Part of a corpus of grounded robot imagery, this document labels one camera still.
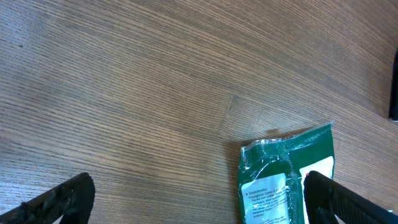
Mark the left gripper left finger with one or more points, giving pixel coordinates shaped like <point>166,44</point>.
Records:
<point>69,202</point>

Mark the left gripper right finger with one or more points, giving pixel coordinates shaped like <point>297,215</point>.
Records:
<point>328,202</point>

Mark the green white gloves packet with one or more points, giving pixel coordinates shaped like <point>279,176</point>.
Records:
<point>271,175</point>

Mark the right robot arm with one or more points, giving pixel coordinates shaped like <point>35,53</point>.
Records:
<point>393,97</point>

